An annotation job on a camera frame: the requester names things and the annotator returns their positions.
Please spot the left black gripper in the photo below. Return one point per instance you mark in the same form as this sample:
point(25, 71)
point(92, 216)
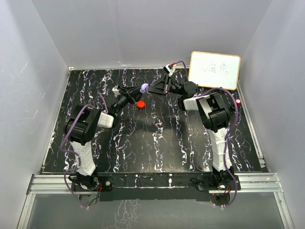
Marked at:
point(133, 94)

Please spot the red emergency stop button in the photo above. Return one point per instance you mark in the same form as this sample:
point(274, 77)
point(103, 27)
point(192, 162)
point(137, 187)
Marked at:
point(238, 102)

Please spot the purple round earbud case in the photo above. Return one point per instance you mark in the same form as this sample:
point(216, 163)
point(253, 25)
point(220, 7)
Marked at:
point(144, 88)

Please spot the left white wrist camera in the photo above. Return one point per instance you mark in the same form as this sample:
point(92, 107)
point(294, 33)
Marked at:
point(116, 91)

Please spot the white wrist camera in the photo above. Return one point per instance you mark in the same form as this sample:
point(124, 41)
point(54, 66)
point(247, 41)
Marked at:
point(116, 91)
point(169, 68)

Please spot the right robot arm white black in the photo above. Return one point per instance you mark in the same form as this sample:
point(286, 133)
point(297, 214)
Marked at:
point(215, 117)

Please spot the small whiteboard with wooden frame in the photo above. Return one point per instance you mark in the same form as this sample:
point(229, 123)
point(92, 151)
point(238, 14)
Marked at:
point(214, 70)

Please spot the aluminium frame rail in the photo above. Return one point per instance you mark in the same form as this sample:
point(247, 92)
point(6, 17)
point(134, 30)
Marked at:
point(250, 183)

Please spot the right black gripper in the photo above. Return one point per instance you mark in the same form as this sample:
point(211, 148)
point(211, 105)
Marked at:
point(159, 87)

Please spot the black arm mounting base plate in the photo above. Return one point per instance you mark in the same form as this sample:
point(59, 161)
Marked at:
point(159, 186)

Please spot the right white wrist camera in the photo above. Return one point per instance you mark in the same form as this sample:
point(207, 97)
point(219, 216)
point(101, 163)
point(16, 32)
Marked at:
point(169, 68)

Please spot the red earbud charging case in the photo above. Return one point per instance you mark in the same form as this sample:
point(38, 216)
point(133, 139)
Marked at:
point(140, 104)

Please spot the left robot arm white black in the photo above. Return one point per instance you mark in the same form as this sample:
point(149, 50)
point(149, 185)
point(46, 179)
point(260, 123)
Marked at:
point(80, 128)

